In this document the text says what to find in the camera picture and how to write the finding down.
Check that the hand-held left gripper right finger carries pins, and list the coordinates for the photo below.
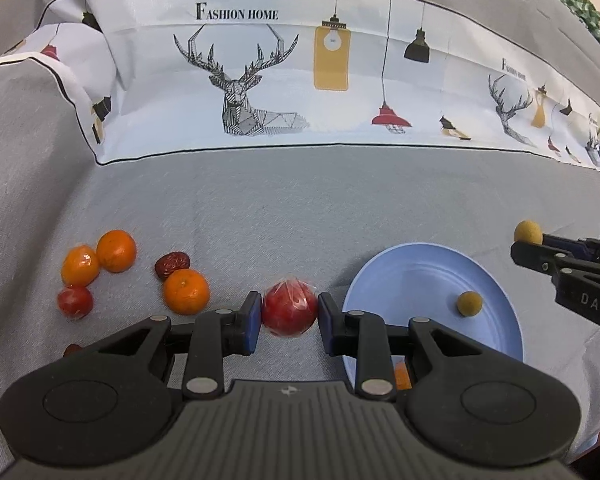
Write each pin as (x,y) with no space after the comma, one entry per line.
(327,322)

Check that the bare orange mandarin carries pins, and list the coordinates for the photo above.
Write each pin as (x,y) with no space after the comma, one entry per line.
(186,291)
(116,250)

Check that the large red fruit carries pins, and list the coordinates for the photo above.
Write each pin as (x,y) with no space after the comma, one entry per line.
(288,310)

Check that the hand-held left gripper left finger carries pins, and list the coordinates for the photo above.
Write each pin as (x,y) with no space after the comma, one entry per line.
(252,322)

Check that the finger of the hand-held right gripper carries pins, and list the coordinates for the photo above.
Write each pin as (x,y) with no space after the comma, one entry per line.
(565,242)
(535,256)

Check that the grey deer-print blanket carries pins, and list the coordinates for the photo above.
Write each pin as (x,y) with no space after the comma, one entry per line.
(280,200)

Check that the plastic-wrapped orange mandarin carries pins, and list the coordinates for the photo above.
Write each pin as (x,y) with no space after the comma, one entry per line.
(80,265)
(402,376)

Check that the yellow-brown longan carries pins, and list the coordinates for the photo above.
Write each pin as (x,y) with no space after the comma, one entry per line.
(468,303)
(527,231)

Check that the small red fruit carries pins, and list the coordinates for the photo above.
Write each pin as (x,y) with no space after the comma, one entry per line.
(74,302)

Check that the wrinkled red date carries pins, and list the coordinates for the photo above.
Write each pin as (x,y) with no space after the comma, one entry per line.
(171,264)
(71,349)

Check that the light blue plate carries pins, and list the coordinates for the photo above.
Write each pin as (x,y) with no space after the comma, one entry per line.
(420,285)

